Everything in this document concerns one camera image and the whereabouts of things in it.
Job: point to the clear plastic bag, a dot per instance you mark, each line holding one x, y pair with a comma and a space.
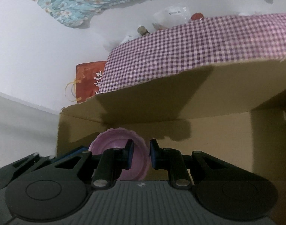
171, 16

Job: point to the small metal cap bottle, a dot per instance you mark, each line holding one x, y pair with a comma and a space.
143, 31

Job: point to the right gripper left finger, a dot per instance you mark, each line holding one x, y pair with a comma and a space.
108, 166

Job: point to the purple plastic bowl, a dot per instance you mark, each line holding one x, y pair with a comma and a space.
117, 138

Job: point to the red gift bag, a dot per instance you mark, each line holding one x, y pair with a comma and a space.
86, 83

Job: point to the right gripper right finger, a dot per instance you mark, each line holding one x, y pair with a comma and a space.
173, 162

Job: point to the brown cardboard box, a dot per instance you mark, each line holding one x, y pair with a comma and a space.
234, 111

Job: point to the purple checkered tablecloth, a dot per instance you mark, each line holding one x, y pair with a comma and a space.
194, 44

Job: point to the red cap jar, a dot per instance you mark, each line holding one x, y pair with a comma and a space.
197, 16

